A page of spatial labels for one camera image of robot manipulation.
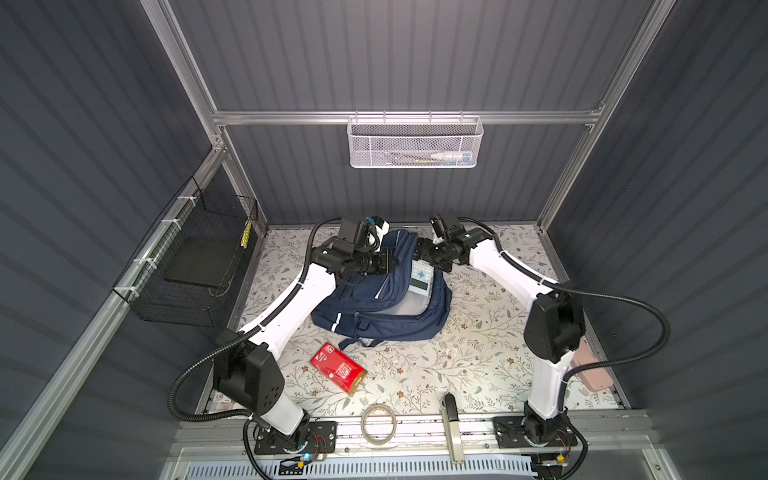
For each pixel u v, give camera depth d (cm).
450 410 74
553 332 50
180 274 72
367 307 82
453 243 68
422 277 88
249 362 42
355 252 62
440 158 91
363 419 75
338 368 84
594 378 79
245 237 83
